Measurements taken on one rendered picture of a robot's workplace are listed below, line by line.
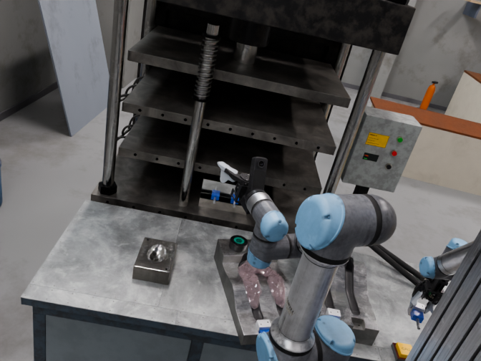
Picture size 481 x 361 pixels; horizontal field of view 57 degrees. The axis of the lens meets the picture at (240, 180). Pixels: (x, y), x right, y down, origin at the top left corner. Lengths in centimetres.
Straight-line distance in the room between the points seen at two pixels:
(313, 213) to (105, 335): 125
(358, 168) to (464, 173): 357
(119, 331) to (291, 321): 98
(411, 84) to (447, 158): 376
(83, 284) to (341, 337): 107
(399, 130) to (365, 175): 30
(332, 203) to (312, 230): 7
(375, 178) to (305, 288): 154
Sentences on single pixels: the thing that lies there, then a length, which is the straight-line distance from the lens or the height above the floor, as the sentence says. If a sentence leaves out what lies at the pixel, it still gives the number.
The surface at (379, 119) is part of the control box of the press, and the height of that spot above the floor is 146.
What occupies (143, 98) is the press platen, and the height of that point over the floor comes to 129.
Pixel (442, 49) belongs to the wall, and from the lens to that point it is 931.
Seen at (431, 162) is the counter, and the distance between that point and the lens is 575.
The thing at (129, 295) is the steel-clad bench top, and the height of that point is 80.
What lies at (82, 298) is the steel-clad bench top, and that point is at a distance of 184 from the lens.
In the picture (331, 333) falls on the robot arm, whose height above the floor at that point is 127.
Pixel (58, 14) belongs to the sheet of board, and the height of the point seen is 111.
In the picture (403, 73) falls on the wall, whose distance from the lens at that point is 923.
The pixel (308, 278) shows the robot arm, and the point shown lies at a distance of 102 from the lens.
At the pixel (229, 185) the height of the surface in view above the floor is 95.
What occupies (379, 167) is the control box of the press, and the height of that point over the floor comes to 120.
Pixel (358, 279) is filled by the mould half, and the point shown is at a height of 91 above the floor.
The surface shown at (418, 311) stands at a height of 94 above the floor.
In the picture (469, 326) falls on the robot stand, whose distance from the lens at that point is 94.
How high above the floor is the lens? 211
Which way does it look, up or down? 28 degrees down
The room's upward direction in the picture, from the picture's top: 13 degrees clockwise
